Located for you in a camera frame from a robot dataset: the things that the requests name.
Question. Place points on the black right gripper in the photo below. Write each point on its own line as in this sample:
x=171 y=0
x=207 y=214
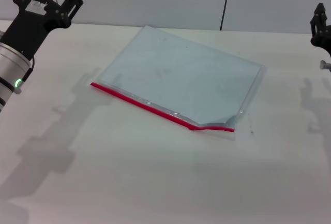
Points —
x=325 y=40

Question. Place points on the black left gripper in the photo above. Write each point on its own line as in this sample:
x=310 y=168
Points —
x=33 y=27

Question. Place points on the clear red-zip document bag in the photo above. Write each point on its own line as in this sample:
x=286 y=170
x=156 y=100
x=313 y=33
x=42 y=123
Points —
x=181 y=79

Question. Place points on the silver mounting bolt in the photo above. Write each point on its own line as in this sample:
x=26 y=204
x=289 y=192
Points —
x=324 y=65

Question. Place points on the red zipper slider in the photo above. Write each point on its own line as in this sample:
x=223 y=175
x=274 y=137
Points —
x=192 y=129

